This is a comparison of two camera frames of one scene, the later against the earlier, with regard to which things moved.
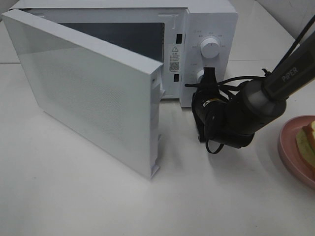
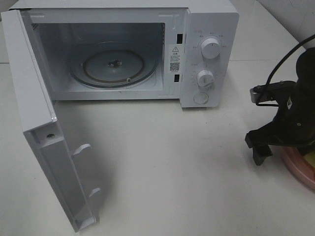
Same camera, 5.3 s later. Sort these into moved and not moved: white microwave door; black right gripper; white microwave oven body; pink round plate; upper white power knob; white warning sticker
Moved: white microwave door; black right gripper
Not moved: white warning sticker; upper white power knob; white microwave oven body; pink round plate
